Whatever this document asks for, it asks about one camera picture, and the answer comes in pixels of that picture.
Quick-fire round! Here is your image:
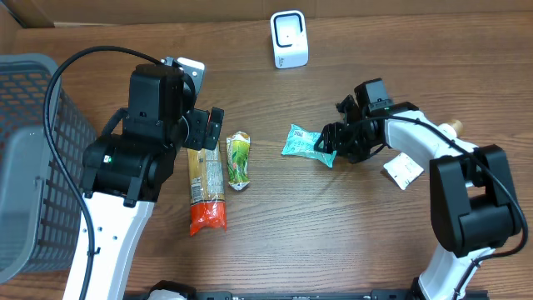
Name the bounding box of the orange noodle packet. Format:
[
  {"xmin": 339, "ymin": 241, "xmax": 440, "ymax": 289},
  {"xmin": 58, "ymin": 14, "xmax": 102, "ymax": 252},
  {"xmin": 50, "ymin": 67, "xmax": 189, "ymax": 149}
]
[{"xmin": 187, "ymin": 145, "xmax": 227, "ymax": 236}]

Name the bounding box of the white conditioner tube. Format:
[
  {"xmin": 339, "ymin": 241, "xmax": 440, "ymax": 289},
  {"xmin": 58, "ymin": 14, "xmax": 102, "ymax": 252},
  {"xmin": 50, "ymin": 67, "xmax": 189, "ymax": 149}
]
[{"xmin": 384, "ymin": 119, "xmax": 464, "ymax": 190}]

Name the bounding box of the green tea packet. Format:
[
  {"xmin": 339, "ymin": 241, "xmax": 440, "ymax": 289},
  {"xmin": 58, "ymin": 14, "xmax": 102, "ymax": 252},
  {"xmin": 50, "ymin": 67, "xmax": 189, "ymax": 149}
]
[{"xmin": 226, "ymin": 132, "xmax": 251, "ymax": 191}]

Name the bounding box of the grey plastic basket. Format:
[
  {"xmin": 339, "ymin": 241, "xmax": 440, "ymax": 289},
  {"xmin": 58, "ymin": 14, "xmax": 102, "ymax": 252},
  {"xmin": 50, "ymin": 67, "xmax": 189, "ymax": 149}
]
[{"xmin": 1, "ymin": 53, "xmax": 82, "ymax": 283}]

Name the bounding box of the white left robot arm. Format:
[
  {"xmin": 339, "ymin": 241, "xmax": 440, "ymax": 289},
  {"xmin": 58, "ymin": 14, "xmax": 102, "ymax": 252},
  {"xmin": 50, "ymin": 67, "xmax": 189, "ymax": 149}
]
[{"xmin": 63, "ymin": 57, "xmax": 224, "ymax": 299}]

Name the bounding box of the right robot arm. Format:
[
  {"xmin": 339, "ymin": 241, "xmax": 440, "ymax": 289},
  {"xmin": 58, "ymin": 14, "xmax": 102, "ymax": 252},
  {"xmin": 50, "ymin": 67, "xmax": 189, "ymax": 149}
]
[{"xmin": 314, "ymin": 78, "xmax": 529, "ymax": 300}]

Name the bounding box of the white barcode scanner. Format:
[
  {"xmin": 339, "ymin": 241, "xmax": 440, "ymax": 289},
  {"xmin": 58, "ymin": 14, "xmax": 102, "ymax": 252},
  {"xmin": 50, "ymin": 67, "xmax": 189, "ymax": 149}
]
[{"xmin": 270, "ymin": 10, "xmax": 309, "ymax": 69}]

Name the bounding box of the teal snack packet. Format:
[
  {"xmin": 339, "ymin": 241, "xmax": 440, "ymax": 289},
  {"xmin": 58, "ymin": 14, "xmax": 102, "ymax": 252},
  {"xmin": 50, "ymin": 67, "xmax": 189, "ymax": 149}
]
[{"xmin": 281, "ymin": 124, "xmax": 336, "ymax": 168}]

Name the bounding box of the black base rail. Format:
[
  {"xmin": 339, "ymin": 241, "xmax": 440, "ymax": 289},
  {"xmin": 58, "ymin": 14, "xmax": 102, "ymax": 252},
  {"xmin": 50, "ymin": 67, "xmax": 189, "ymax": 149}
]
[{"xmin": 122, "ymin": 280, "xmax": 424, "ymax": 300}]

